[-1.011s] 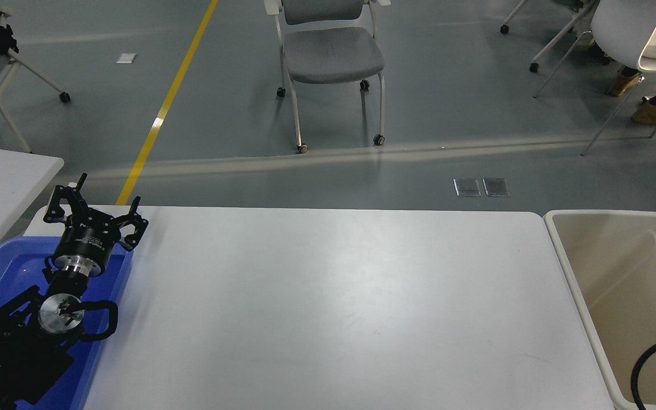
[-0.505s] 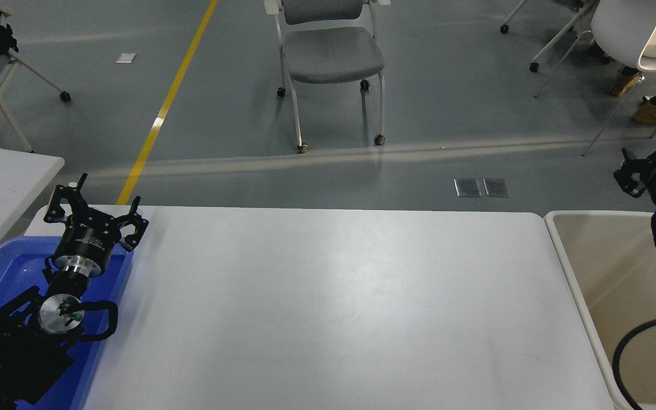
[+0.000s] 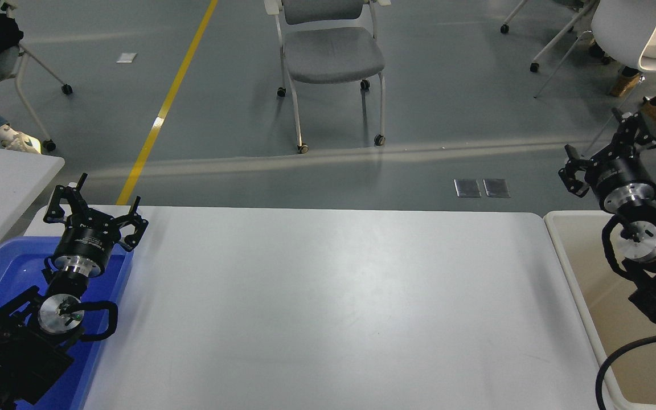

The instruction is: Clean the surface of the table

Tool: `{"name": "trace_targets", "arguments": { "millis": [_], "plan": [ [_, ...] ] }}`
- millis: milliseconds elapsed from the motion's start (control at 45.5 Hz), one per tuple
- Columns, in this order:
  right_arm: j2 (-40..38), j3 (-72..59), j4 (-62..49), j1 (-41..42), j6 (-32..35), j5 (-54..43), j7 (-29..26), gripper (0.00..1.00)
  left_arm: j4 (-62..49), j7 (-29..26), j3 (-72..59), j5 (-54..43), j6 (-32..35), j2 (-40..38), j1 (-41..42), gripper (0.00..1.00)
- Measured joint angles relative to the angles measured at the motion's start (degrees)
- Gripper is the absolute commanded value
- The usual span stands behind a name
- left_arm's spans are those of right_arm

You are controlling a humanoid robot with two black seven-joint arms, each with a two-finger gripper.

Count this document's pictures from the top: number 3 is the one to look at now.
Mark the white paper scrap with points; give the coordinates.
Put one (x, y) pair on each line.
(126, 58)

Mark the white wheeled chair base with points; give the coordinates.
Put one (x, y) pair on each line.
(533, 67)

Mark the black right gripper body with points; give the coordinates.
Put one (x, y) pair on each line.
(618, 173)

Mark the grey chair with white frame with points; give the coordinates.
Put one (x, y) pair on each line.
(26, 74)
(333, 54)

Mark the large pale plastic bin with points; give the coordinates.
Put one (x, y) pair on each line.
(590, 273)

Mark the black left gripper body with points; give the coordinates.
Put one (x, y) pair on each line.
(83, 242)

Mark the white shell chair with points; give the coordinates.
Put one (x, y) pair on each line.
(624, 28)

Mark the metal floor plate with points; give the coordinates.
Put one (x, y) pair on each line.
(496, 187)
(467, 187)

